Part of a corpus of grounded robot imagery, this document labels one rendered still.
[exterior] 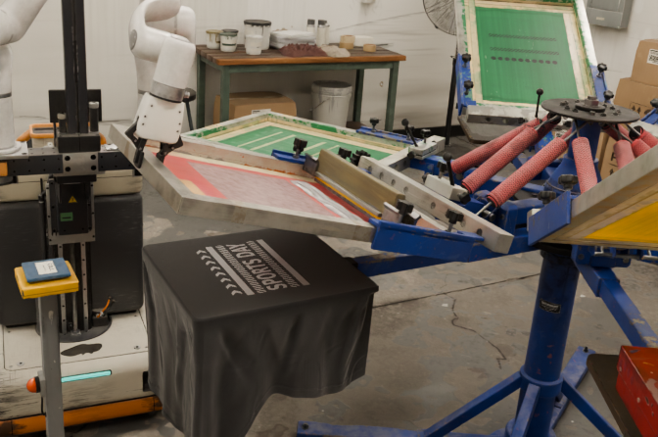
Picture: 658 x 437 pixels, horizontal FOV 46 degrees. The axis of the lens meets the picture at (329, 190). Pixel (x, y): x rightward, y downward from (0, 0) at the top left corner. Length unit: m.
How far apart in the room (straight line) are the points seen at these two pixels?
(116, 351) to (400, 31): 4.38
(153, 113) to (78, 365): 1.35
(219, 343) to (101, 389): 1.17
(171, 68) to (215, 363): 0.68
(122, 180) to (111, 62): 2.83
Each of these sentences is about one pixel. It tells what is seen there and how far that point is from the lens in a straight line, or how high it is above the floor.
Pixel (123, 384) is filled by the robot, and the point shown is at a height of 0.19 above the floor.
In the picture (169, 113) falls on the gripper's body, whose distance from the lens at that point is 1.80.
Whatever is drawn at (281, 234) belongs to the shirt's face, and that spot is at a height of 0.95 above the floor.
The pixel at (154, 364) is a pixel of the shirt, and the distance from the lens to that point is 2.26.
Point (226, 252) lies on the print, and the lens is 2.11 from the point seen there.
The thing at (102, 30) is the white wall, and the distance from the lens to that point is 5.69.
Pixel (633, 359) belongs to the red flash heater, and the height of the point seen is 1.10.
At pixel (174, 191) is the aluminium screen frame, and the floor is 1.27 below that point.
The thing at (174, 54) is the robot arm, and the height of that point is 1.51.
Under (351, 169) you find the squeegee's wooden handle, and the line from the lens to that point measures 2.10.
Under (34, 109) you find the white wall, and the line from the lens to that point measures 5.71.
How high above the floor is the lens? 1.81
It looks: 19 degrees down
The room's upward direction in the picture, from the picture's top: 4 degrees clockwise
